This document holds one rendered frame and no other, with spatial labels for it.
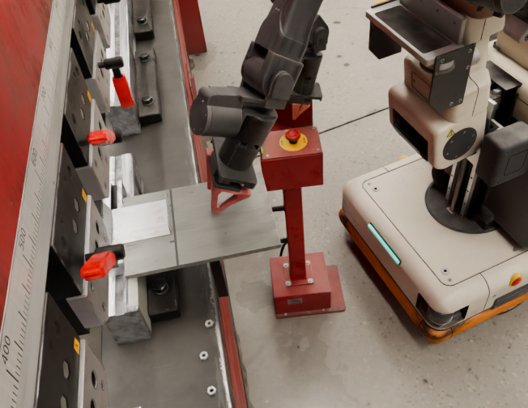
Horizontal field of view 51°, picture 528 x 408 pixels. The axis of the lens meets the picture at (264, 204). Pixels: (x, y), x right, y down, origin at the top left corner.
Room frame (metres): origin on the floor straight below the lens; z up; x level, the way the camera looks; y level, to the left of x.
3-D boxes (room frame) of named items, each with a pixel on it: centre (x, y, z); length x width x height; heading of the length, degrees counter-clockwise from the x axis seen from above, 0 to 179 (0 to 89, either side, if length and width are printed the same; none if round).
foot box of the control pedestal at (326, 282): (1.10, -0.12, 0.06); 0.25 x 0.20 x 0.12; 89
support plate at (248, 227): (0.64, 0.12, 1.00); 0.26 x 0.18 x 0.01; 95
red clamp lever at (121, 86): (0.79, 0.22, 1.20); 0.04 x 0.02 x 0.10; 95
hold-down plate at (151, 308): (0.67, 0.21, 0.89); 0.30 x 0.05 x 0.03; 5
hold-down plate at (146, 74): (1.23, 0.26, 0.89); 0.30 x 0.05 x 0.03; 5
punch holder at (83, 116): (0.60, 0.26, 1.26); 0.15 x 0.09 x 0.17; 5
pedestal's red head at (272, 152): (1.11, -0.09, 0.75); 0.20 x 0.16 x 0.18; 179
